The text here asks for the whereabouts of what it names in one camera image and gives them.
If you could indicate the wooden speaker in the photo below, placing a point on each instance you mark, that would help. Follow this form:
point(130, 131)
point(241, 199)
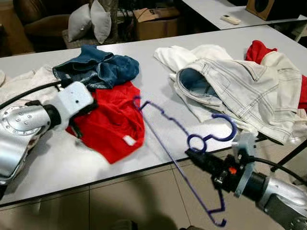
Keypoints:
point(261, 7)

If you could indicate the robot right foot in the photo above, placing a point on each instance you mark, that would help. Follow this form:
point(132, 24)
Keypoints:
point(191, 227)

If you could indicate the crumpled white garment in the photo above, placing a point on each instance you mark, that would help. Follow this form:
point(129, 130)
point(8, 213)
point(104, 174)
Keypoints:
point(29, 79)

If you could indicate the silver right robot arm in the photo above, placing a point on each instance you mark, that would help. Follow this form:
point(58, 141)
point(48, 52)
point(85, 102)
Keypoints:
point(283, 201)

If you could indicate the cream white top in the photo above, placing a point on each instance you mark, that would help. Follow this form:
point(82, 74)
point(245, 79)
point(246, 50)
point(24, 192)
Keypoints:
point(177, 56)

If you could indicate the white remote control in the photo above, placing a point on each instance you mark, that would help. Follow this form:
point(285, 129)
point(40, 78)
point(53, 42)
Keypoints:
point(230, 19)

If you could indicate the purple plastic hanger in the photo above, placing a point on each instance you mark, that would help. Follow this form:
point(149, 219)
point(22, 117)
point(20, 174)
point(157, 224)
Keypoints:
point(234, 125)

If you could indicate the brown sofa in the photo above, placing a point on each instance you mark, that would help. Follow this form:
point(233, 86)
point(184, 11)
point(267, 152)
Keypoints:
point(38, 19)

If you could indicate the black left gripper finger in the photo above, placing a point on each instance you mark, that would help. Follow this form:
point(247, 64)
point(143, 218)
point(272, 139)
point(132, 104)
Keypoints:
point(77, 131)
point(92, 105)

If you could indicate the white table black frame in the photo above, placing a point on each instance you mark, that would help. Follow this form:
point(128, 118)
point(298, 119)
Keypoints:
point(48, 163)

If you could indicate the white denim jacket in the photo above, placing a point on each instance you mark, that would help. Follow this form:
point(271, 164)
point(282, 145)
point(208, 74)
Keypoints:
point(249, 96)

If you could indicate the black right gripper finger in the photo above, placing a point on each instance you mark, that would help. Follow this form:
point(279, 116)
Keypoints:
point(204, 167)
point(201, 157)

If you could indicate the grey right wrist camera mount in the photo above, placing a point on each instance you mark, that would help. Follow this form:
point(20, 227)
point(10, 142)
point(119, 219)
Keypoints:
point(244, 143)

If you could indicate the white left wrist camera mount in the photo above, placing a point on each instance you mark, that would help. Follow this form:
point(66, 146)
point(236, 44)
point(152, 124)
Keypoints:
point(72, 100)

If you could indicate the brown cardboard box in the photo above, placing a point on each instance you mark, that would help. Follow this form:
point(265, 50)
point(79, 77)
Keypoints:
point(158, 28)

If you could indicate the grey pillow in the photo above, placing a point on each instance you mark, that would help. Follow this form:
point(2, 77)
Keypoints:
point(100, 21)
point(79, 24)

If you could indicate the red shirt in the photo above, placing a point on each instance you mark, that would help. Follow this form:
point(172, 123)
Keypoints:
point(256, 50)
point(110, 124)

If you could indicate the white side table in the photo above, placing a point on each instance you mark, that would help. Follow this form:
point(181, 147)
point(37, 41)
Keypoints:
point(211, 9)

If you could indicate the blue denim garment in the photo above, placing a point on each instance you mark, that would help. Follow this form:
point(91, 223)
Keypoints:
point(105, 69)

